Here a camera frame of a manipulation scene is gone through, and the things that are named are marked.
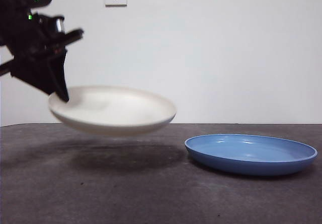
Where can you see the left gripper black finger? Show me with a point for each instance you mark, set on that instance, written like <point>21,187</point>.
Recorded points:
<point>35,79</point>
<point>61,83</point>

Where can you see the white round plate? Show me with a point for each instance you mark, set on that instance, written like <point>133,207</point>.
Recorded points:
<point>113,118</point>

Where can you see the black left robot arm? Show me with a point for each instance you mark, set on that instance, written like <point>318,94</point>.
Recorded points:
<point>15,5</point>

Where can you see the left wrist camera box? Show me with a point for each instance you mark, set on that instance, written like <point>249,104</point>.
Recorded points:
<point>56,24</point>

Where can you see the blue round plate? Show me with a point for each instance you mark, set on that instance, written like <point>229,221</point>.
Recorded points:
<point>251,163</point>

